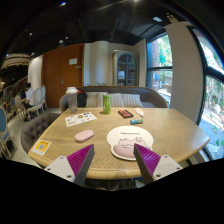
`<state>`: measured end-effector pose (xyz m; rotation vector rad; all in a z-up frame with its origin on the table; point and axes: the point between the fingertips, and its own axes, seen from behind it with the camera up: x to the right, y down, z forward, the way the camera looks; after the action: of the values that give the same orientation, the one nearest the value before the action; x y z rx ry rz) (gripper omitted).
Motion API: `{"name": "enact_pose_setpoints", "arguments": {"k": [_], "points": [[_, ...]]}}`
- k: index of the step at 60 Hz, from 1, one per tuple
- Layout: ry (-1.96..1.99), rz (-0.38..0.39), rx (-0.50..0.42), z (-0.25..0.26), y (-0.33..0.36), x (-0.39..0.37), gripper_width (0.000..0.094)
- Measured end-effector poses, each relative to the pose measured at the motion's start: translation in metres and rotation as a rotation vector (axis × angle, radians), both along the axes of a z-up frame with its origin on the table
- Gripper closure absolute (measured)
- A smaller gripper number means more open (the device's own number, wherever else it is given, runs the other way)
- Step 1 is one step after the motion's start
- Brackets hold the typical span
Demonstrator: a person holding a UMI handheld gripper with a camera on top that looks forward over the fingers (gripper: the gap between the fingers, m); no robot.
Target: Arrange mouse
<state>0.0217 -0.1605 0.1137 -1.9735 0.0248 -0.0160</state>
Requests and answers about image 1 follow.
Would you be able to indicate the pink computer mouse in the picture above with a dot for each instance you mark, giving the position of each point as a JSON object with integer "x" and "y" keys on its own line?
{"x": 83, "y": 135}

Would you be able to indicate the white dining chair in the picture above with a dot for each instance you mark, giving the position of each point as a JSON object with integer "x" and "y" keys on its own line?
{"x": 39, "y": 101}

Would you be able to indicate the brown curved sofa bench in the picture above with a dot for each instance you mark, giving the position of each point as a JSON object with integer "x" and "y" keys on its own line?
{"x": 149, "y": 98}

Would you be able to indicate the striped cushion right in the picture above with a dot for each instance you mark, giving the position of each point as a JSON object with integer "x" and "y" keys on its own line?
{"x": 126, "y": 100}

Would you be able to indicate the white sticker sheet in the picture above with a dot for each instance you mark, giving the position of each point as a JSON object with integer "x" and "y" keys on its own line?
{"x": 79, "y": 119}

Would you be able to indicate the yellow QR code sticker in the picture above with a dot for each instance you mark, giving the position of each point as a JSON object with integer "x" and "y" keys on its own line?
{"x": 41, "y": 146}

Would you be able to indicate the white cartoon mouse pad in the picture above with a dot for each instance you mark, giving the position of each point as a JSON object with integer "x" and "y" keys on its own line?
{"x": 122, "y": 140}

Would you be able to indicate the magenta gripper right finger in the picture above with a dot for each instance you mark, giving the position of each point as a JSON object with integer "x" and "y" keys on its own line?
{"x": 153, "y": 166}

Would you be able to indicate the green drink can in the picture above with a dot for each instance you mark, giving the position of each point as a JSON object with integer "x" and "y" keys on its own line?
{"x": 106, "y": 104}

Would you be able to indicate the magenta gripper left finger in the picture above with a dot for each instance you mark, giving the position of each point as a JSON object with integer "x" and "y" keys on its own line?
{"x": 73, "y": 168}

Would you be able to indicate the wooden door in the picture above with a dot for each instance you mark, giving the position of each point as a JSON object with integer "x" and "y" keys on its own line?
{"x": 62, "y": 68}

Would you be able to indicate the blue white chair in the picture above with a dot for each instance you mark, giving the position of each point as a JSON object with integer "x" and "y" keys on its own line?
{"x": 6, "y": 143}

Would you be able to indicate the teal small tube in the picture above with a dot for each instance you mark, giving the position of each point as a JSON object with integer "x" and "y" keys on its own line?
{"x": 134, "y": 122}

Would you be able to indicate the arched glass cabinet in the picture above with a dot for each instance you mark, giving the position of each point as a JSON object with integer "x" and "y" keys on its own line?
{"x": 126, "y": 69}

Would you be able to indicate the grey tufted armchair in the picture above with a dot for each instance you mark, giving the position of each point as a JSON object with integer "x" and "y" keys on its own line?
{"x": 35, "y": 128}

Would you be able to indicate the striped cushion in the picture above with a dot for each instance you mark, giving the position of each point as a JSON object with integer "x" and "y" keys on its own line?
{"x": 95, "y": 99}
{"x": 126, "y": 100}

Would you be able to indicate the seated person white shirt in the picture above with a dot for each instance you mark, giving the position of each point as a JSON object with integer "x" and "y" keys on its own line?
{"x": 29, "y": 102}

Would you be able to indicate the clear plastic shaker bottle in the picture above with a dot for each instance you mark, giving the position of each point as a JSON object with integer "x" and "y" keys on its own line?
{"x": 71, "y": 93}

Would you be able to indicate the pale pink small object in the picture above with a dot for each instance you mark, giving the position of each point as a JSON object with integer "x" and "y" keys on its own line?
{"x": 139, "y": 112}

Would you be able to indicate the black backpack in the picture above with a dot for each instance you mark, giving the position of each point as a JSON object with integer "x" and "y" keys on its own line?
{"x": 81, "y": 98}

